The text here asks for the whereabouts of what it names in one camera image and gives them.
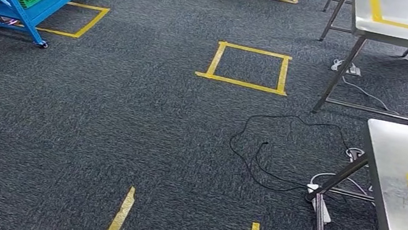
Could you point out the white power strip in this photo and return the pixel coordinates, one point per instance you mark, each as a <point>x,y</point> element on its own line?
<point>312,187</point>
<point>350,68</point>

